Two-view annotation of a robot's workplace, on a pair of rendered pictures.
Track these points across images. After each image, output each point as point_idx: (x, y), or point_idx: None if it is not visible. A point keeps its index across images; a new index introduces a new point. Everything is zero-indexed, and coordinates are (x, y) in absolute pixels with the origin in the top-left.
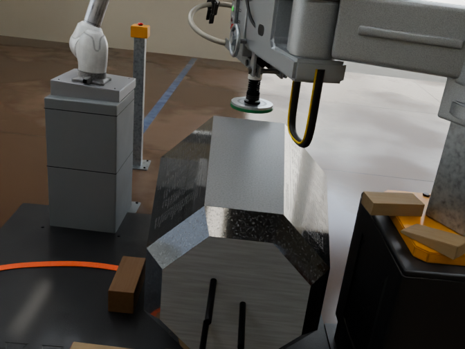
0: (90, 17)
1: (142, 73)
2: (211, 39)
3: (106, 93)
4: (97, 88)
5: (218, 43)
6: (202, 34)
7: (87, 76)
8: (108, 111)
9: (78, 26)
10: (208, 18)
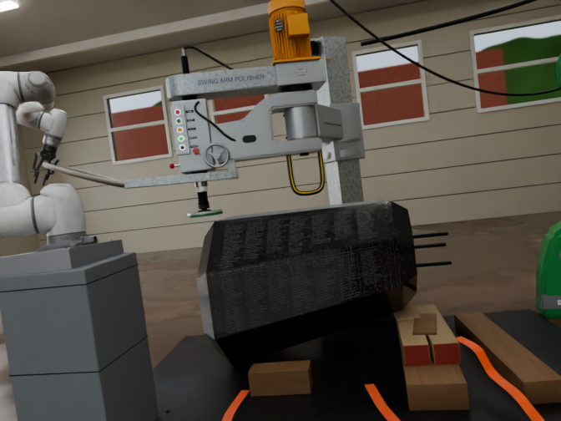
0: (17, 176)
1: None
2: (115, 182)
3: (113, 246)
4: (108, 242)
5: (120, 185)
6: (106, 180)
7: (84, 235)
8: (132, 261)
9: (11, 189)
10: (36, 181)
